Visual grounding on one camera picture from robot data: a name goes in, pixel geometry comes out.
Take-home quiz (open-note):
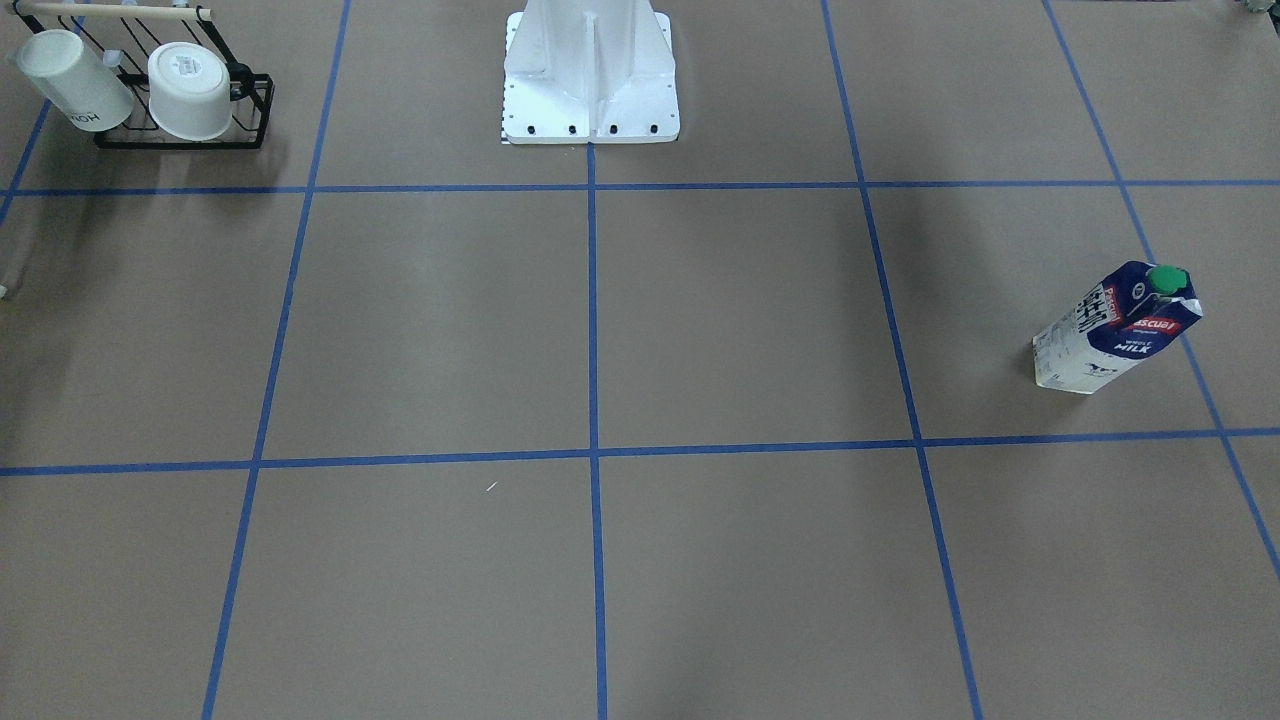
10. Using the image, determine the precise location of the blue white milk carton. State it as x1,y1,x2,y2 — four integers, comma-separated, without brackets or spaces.
1032,261,1203,395

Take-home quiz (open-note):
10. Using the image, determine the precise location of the white upturned cup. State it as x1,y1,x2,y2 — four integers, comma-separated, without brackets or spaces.
12,29,134,133
146,42,233,142

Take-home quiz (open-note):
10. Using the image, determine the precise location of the white camera stand base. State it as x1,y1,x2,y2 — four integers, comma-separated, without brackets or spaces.
500,1,681,145

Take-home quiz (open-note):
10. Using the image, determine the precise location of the black wire cup rack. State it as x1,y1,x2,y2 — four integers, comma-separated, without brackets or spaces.
3,1,275,150

